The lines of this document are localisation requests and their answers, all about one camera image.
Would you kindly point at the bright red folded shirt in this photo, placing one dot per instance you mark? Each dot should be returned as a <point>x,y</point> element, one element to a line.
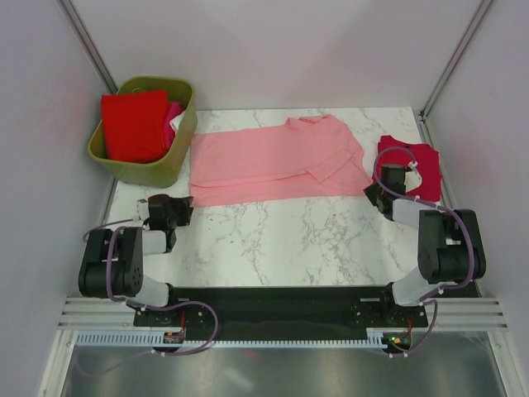
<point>132,126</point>

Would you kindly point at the right aluminium corner post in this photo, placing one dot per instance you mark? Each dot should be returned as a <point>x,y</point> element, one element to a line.
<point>470,32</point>

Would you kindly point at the magenta shirt in bin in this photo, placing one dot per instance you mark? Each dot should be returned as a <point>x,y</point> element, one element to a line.
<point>174,110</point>

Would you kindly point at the aluminium corner post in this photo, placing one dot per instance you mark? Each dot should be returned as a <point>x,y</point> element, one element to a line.
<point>81,31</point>
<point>470,32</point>

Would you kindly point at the aluminium rail frame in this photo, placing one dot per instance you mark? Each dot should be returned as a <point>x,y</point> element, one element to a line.
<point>307,241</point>

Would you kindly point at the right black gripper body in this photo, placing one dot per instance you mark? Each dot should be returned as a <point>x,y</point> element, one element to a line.
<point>374,192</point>

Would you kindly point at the light pink t shirt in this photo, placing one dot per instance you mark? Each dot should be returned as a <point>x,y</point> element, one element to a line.
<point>302,158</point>

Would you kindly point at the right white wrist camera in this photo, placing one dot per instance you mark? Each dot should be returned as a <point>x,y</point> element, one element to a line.
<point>413,180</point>

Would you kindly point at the crimson folded t shirt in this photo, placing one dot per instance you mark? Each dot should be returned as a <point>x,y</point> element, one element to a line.
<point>428,164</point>

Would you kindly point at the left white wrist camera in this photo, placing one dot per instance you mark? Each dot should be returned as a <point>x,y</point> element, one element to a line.
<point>142,209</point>

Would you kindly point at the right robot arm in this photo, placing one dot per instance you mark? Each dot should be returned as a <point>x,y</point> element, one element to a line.
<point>450,252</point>

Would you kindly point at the white slotted cable duct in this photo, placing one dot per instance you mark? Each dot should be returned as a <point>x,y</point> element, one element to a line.
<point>175,337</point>

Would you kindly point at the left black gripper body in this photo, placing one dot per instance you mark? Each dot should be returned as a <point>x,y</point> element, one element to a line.
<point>172,220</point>

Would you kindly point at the left aluminium corner post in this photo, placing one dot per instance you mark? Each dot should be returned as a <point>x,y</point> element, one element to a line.
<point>81,31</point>

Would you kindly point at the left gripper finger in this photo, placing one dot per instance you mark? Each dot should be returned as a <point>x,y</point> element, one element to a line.
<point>182,217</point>
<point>182,204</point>

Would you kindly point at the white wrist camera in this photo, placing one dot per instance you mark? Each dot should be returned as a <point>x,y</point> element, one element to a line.
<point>413,180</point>
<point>142,209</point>

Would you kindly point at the white cloth in bin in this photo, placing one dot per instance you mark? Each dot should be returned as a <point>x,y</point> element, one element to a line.
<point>175,122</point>

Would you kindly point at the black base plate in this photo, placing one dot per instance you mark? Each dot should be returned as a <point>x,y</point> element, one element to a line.
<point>332,311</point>

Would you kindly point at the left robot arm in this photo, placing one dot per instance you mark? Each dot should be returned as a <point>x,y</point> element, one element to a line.
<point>113,261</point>

